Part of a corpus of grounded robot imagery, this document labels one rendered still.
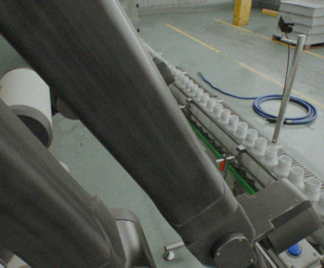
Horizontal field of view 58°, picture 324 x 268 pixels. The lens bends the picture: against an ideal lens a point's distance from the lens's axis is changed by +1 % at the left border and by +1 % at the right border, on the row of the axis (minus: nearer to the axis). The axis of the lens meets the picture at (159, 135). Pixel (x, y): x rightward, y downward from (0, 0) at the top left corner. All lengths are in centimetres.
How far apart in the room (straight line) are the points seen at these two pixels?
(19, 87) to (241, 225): 31
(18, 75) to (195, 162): 32
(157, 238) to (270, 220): 189
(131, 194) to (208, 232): 226
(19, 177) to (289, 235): 27
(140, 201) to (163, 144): 225
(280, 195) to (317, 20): 676
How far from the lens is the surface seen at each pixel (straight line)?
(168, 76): 68
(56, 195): 19
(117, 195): 250
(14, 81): 43
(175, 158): 20
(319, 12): 701
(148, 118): 17
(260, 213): 33
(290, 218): 34
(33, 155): 19
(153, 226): 226
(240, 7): 903
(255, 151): 108
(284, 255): 82
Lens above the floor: 172
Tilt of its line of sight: 32 degrees down
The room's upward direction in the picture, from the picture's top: straight up
